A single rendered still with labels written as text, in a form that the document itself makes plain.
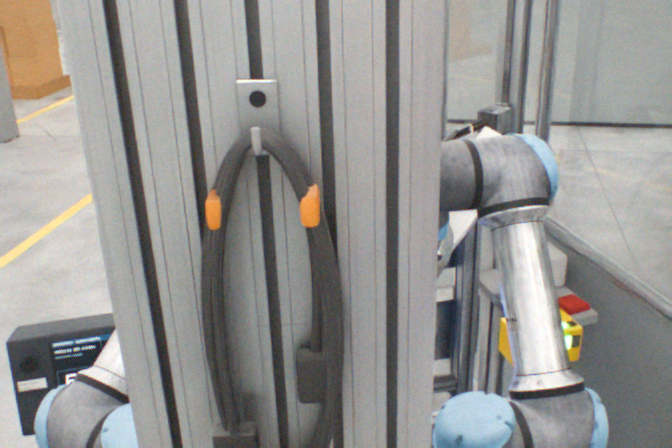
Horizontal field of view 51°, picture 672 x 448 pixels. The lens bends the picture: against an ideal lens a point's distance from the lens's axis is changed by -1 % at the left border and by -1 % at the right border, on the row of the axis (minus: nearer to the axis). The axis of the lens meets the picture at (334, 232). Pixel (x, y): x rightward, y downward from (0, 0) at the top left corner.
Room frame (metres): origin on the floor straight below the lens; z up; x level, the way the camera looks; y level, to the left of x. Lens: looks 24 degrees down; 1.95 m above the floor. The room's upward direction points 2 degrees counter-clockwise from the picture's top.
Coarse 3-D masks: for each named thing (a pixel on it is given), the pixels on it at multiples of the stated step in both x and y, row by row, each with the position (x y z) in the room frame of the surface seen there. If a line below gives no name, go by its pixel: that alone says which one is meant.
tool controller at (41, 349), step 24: (24, 336) 1.13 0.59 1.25; (48, 336) 1.13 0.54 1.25; (72, 336) 1.13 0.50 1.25; (96, 336) 1.14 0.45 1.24; (24, 360) 1.09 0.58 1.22; (48, 360) 1.11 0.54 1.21; (72, 360) 1.12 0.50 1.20; (24, 384) 1.09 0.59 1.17; (48, 384) 1.10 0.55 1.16; (24, 408) 1.08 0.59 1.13; (24, 432) 1.06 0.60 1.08
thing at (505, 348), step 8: (560, 312) 1.45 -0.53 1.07; (504, 320) 1.42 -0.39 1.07; (568, 320) 1.41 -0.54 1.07; (504, 328) 1.41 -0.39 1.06; (568, 328) 1.38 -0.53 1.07; (576, 328) 1.38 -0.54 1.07; (504, 336) 1.41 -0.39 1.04; (504, 344) 1.41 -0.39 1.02; (504, 352) 1.40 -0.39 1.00; (568, 352) 1.37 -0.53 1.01; (576, 352) 1.38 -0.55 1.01; (512, 360) 1.37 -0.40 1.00
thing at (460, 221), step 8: (464, 120) 2.17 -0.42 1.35; (488, 128) 2.02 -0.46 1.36; (480, 136) 2.03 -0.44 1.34; (488, 136) 1.99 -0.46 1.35; (456, 216) 1.83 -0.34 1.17; (464, 216) 1.80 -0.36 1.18; (472, 216) 1.77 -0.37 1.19; (456, 224) 1.80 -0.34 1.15; (464, 224) 1.77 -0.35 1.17; (472, 224) 1.76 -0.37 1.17; (456, 232) 1.78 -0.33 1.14; (464, 232) 1.75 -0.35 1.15; (456, 240) 1.75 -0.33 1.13
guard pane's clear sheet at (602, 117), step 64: (448, 0) 3.06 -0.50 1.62; (576, 0) 2.14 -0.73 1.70; (640, 0) 1.86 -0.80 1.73; (448, 64) 3.04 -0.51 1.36; (576, 64) 2.11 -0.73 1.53; (640, 64) 1.83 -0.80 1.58; (448, 128) 3.01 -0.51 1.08; (576, 128) 2.08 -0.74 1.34; (640, 128) 1.79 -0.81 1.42; (576, 192) 2.04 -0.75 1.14; (640, 192) 1.76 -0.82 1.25; (640, 256) 1.72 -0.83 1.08
